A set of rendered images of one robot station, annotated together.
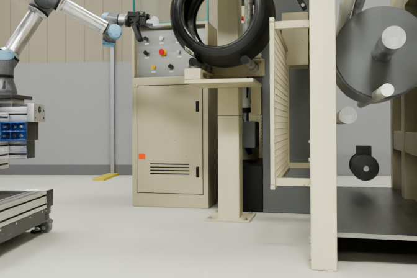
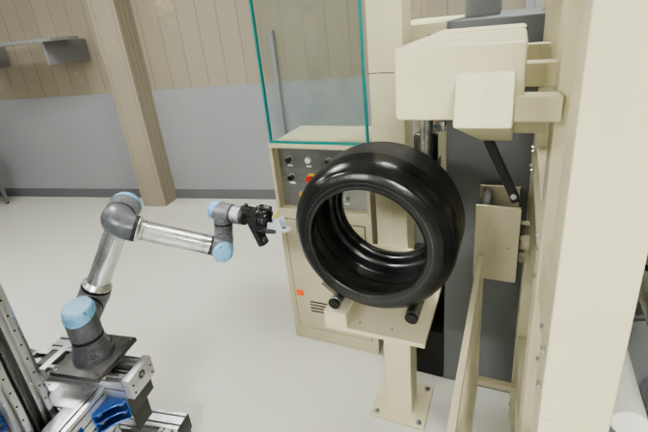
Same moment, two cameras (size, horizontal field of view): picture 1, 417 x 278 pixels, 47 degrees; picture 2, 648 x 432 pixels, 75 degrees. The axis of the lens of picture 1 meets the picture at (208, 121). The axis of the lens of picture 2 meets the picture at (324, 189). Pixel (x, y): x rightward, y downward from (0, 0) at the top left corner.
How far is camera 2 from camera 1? 1.86 m
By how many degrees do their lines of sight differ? 25
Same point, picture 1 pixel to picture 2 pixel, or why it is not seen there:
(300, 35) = (505, 241)
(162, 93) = not seen: hidden behind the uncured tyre
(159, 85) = not seen: hidden behind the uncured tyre
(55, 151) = (234, 176)
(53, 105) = (224, 132)
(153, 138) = (310, 277)
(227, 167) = (395, 364)
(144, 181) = (306, 316)
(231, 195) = (401, 391)
